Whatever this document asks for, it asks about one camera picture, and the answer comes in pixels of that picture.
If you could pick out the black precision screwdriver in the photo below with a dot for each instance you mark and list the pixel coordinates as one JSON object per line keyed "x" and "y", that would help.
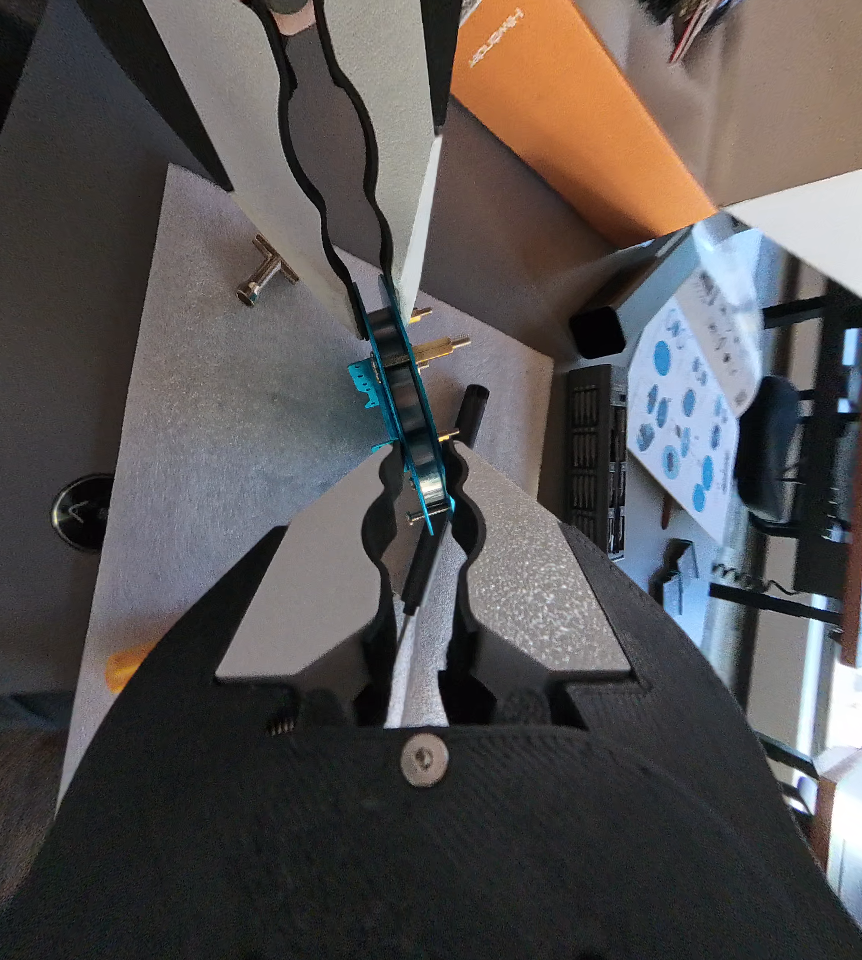
{"x": 472, "y": 412}

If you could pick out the round black desk grommet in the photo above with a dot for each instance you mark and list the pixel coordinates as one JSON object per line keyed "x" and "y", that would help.
{"x": 78, "y": 517}

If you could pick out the grey desk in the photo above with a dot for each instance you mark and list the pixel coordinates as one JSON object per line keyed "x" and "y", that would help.
{"x": 18, "y": 375}

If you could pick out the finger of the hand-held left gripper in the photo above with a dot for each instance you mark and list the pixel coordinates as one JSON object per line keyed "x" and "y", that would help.
{"x": 250, "y": 150}
{"x": 401, "y": 75}

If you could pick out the blue metal turntable disc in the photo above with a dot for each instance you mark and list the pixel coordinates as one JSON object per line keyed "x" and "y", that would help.
{"x": 431, "y": 491}

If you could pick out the dark grey case sleeve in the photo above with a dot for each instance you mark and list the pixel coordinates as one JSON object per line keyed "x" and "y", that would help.
{"x": 596, "y": 330}

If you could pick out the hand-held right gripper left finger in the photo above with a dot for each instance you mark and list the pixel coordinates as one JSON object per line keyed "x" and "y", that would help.
{"x": 311, "y": 600}

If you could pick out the printed instruction sheet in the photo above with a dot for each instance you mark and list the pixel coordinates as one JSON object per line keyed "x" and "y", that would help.
{"x": 671, "y": 420}

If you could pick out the orange cardboard box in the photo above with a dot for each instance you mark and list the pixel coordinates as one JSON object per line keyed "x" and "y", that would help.
{"x": 551, "y": 97}

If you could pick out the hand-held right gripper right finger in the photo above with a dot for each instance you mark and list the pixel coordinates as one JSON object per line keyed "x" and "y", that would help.
{"x": 528, "y": 600}

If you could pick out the silver cross wrench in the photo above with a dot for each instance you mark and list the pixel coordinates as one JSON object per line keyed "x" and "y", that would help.
{"x": 266, "y": 270}

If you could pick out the black screwdriver bit case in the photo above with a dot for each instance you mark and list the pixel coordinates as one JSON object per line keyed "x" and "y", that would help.
{"x": 588, "y": 450}

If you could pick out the white foam sheet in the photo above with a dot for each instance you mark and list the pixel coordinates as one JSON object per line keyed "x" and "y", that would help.
{"x": 213, "y": 450}

